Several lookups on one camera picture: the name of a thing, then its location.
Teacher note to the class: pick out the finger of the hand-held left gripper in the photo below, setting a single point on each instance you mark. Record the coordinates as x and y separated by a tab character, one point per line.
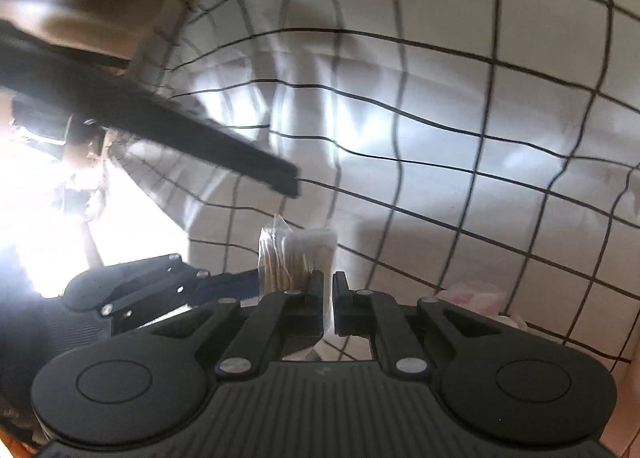
235	282
150	310

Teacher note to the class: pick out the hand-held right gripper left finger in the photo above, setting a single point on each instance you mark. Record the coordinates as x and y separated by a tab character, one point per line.
316	290

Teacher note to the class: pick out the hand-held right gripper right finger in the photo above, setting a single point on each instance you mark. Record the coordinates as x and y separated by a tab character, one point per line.
341	293

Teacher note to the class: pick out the cotton swab packet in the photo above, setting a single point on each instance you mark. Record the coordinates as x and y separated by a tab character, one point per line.
295	258

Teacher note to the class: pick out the black monitor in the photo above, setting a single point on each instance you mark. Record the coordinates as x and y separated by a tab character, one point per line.
150	112

